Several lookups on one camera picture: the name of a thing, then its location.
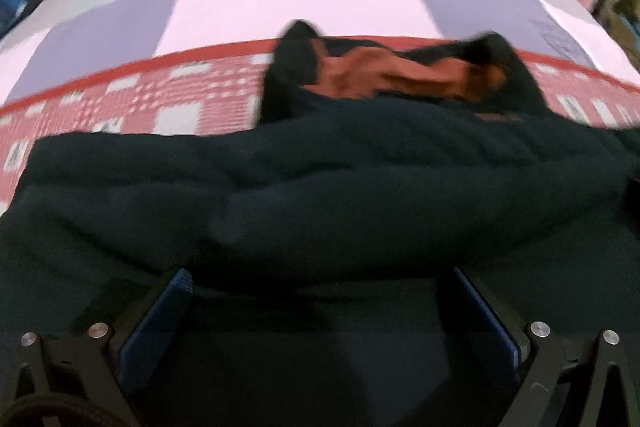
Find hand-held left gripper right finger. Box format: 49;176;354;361
440;267;640;427

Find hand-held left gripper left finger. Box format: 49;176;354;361
0;268;196;427

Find dark navy jacket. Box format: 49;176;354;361
0;19;640;427

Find red plaid blanket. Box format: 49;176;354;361
0;34;640;205

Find purple pink checkered quilt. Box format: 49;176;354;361
0;0;640;108

